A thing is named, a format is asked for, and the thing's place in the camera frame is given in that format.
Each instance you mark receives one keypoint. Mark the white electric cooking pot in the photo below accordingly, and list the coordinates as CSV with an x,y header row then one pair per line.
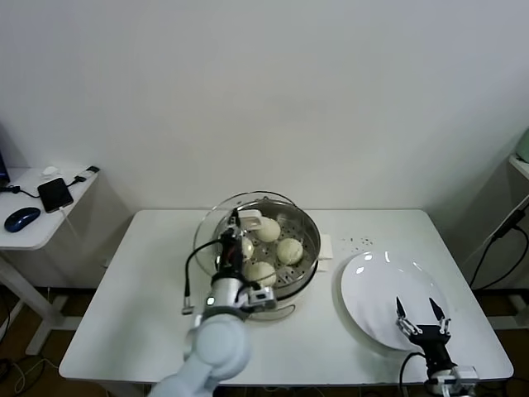
x,y
301,289

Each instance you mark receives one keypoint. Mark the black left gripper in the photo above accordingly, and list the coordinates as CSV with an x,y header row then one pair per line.
x,y
229,256

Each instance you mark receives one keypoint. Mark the steel steamer basket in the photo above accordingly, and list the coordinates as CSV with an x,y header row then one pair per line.
x,y
308,244

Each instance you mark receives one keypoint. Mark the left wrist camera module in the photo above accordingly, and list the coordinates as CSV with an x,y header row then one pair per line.
x,y
261,298

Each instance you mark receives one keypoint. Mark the small white earbud case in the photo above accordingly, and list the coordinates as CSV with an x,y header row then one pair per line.
x,y
50,170

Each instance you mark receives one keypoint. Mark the white round plate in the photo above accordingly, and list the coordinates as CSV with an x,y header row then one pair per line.
x,y
372,289

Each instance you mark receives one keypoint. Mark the white side table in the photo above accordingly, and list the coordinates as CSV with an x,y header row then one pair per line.
x,y
29,237

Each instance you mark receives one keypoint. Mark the blue computer mouse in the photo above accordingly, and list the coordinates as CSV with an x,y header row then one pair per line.
x,y
22,218

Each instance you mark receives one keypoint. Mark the dark laptop screen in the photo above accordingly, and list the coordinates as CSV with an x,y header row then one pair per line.
x,y
3,165

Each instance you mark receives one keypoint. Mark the black usb adapter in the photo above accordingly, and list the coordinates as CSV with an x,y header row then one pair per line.
x,y
84,175

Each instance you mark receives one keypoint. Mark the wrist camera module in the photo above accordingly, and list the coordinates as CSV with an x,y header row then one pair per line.
x,y
465,372
261,298

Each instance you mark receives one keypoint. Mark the pale green object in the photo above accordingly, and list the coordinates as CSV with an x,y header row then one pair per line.
x,y
524,144

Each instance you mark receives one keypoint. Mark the black smartphone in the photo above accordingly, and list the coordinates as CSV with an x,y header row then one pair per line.
x,y
55,195

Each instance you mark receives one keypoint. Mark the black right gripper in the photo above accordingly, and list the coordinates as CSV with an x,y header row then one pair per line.
x,y
430,341

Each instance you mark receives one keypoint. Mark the black power plug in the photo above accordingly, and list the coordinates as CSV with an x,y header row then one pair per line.
x,y
507,225

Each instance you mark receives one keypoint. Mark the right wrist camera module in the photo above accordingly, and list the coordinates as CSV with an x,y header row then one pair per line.
x,y
465,372

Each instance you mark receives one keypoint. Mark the glass pot lid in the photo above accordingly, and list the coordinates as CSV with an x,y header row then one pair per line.
x,y
252,219

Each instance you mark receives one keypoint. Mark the white steamed baozi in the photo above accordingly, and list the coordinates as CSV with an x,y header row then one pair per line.
x,y
259,273
289,251
247,248
268,229

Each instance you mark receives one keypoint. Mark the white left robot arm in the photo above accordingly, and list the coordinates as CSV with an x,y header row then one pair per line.
x,y
219,343

